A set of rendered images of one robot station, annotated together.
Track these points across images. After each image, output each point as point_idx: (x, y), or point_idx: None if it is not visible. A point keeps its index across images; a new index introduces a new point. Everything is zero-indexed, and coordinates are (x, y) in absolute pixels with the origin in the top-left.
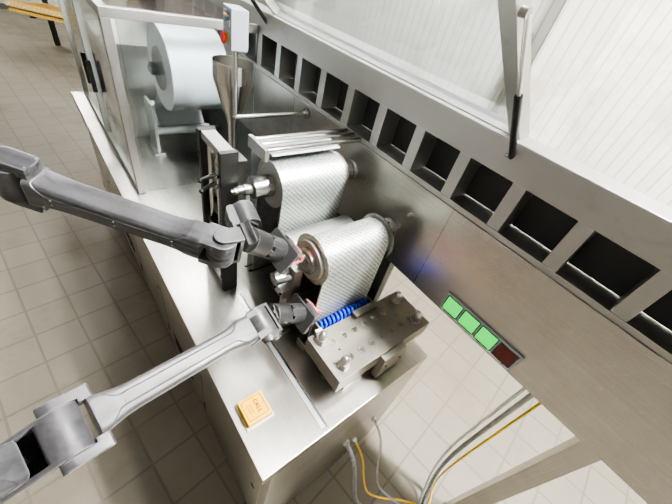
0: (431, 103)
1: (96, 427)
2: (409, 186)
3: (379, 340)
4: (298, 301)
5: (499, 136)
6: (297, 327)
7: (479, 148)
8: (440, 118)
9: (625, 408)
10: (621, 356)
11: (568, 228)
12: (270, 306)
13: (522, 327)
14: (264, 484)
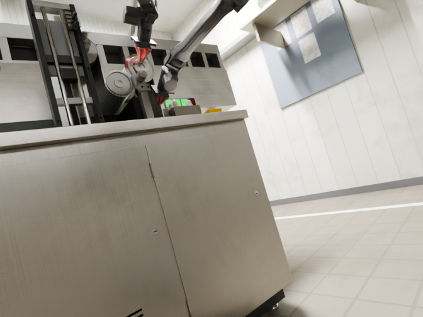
0: (97, 34)
1: (231, 4)
2: (113, 69)
3: None
4: (156, 85)
5: (130, 36)
6: (170, 92)
7: (127, 42)
8: (105, 38)
9: (211, 86)
10: (199, 74)
11: (161, 61)
12: (163, 68)
13: (185, 88)
14: (250, 150)
